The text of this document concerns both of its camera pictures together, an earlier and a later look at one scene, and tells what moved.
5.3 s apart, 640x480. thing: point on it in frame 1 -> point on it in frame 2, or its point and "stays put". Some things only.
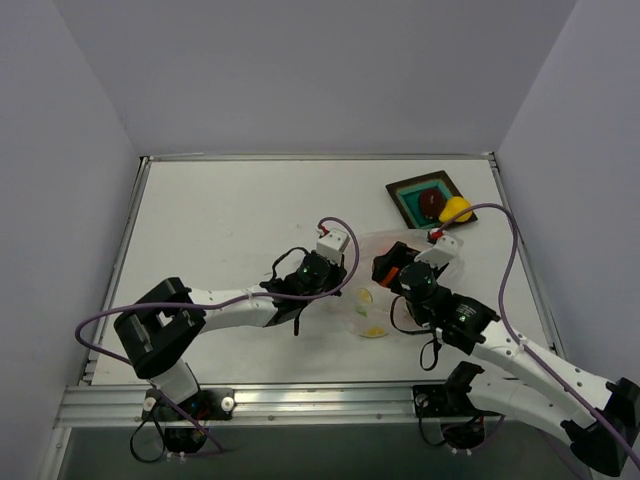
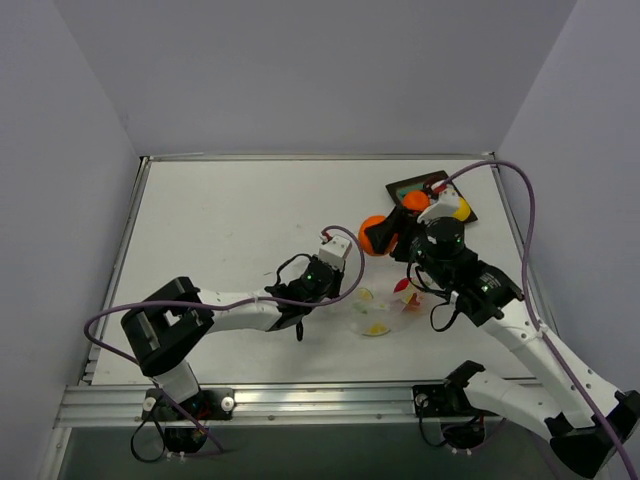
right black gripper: (388, 265) -> (401, 236)
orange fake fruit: (389, 276) -> (366, 243)
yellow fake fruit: (453, 207) stays put
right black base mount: (444, 400) stays put
